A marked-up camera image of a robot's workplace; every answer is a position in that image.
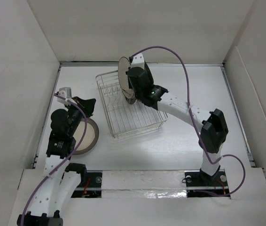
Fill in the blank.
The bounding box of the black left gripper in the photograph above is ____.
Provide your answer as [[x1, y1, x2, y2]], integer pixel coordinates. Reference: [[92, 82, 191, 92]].
[[64, 97, 95, 136]]

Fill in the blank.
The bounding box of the beige plate with tree pattern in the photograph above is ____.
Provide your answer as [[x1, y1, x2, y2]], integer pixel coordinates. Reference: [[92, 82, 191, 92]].
[[118, 56, 134, 99]]

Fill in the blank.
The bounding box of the beige plate with brown rim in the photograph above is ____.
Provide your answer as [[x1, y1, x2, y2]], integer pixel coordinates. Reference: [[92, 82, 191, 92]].
[[73, 118, 99, 155]]

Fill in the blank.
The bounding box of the black square floral plate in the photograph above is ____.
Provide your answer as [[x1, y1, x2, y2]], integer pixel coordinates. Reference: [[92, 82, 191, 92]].
[[144, 62, 154, 86]]

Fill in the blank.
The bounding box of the black rimmed striped round plate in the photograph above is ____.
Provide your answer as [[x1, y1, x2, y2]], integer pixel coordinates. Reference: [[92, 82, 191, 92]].
[[126, 94, 136, 105]]

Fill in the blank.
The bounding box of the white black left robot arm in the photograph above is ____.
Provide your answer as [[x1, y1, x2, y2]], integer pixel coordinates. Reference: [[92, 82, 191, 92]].
[[16, 94, 96, 226]]

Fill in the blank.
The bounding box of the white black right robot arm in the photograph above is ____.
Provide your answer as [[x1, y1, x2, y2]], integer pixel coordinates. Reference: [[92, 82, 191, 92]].
[[125, 67, 228, 185]]

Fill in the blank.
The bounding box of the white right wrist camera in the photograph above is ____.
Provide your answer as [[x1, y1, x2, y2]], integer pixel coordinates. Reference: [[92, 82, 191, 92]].
[[129, 53, 145, 70]]

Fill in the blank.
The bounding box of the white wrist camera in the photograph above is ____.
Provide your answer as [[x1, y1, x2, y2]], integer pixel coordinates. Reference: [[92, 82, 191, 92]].
[[56, 87, 72, 105], [129, 53, 145, 70]]

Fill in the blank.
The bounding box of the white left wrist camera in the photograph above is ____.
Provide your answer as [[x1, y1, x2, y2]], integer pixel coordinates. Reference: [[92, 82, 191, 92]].
[[56, 87, 72, 105]]

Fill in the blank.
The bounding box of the silver wire dish rack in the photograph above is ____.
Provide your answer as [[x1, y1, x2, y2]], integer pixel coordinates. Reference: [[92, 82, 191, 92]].
[[95, 71, 168, 139]]

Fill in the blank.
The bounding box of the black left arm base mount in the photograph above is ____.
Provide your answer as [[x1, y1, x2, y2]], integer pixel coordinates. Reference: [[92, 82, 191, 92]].
[[71, 171, 102, 198]]

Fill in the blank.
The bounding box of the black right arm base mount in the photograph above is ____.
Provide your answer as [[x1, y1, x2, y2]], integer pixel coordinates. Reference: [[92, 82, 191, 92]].
[[181, 169, 230, 198]]

